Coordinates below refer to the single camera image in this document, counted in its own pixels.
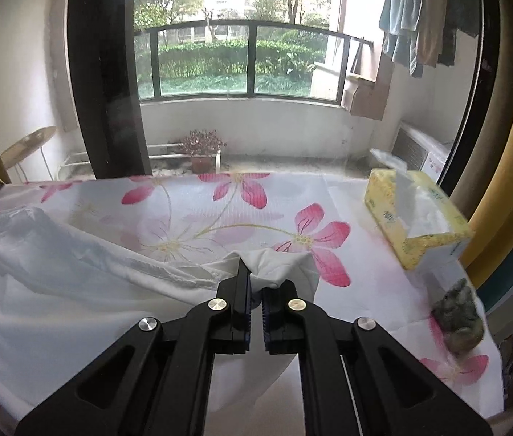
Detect light blue hanging towel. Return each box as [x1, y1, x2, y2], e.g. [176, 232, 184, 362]
[378, 0, 435, 79]

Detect potted plant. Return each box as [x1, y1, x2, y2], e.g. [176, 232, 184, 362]
[178, 128, 228, 175]

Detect yellow tissue box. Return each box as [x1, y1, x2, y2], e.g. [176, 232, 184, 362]
[362, 146, 476, 272]

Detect floral bed sheet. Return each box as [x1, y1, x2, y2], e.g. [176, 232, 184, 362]
[0, 170, 505, 436]

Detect cardboard boxes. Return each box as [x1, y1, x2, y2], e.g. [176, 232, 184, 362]
[339, 37, 396, 122]

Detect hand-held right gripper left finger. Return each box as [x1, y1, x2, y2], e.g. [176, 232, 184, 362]
[15, 258, 252, 436]

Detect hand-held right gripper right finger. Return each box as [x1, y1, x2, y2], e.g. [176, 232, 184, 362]
[261, 279, 495, 436]

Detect green stone figurine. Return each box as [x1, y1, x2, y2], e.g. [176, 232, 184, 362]
[430, 278, 487, 356]

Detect beige hanging garment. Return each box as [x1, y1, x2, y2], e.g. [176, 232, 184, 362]
[414, 0, 455, 70]

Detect dark hanging garment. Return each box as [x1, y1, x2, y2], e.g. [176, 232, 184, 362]
[437, 0, 483, 67]

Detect white garment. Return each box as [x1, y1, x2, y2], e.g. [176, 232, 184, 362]
[0, 206, 321, 424]

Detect black balcony railing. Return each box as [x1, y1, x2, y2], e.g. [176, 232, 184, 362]
[134, 19, 376, 110]

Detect white air conditioner unit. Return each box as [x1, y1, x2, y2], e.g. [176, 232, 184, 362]
[389, 119, 455, 188]

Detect round stool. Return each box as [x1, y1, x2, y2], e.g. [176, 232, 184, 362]
[0, 125, 58, 185]

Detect black window frame post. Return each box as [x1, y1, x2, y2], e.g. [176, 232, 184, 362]
[65, 0, 154, 181]
[437, 0, 501, 197]

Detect white metal rack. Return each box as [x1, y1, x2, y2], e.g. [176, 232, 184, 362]
[56, 142, 221, 181]

